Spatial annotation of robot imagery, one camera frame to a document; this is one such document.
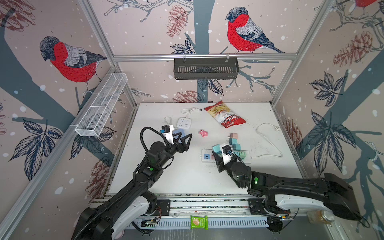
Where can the green snack packet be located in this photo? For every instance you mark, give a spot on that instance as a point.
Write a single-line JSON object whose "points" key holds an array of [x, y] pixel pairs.
{"points": [[199, 222]]}

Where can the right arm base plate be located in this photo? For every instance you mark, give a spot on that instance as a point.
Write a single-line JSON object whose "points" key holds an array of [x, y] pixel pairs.
{"points": [[266, 207]]}

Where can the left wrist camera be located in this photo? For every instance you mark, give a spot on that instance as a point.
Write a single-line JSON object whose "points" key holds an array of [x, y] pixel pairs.
{"points": [[167, 132]]}

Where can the red white chips bag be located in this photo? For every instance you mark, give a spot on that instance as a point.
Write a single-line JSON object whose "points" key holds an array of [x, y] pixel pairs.
{"points": [[224, 115]]}

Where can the black hanging wire basket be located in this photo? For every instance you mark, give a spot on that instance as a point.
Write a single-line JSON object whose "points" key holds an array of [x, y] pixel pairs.
{"points": [[206, 68]]}

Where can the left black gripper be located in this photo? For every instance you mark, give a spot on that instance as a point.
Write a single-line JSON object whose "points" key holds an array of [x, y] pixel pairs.
{"points": [[183, 147]]}

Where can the blue square socket cube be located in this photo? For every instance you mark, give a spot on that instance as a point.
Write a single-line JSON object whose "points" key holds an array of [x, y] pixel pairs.
{"points": [[184, 133]]}

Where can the pink pig toy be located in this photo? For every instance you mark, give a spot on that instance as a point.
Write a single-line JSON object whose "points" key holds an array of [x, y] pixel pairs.
{"points": [[203, 133]]}

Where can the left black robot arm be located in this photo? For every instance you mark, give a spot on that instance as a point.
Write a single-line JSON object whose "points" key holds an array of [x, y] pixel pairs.
{"points": [[108, 221]]}

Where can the white mesh wall shelf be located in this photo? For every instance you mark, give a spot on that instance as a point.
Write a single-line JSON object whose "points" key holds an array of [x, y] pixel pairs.
{"points": [[96, 116]]}

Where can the pink usb charger plug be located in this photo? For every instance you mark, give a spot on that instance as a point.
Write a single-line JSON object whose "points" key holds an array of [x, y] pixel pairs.
{"points": [[233, 136]]}

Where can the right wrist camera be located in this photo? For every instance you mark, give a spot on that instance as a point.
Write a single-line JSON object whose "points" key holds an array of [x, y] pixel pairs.
{"points": [[226, 151]]}

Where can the white multicolour power strip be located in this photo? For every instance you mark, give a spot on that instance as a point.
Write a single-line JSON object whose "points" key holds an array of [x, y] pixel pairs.
{"points": [[207, 157]]}

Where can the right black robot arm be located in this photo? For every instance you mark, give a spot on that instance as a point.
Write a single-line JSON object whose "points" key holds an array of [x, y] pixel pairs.
{"points": [[335, 194]]}

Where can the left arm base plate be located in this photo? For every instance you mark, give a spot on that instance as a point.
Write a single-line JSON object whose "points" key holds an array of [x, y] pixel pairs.
{"points": [[159, 208]]}

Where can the light green charger plug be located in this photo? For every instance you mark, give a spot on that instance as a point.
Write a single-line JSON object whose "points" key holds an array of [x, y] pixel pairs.
{"points": [[242, 154]]}

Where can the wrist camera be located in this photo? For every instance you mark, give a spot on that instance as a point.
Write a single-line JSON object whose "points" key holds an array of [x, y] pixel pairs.
{"points": [[226, 151], [167, 132]]}

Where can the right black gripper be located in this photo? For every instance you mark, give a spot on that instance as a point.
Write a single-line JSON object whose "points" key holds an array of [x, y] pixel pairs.
{"points": [[219, 160]]}

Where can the white square socket cube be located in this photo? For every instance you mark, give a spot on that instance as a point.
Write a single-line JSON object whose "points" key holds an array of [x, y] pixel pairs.
{"points": [[184, 123]]}

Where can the glass jar with lid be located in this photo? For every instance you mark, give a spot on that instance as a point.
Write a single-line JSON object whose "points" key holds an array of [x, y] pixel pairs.
{"points": [[320, 217]]}

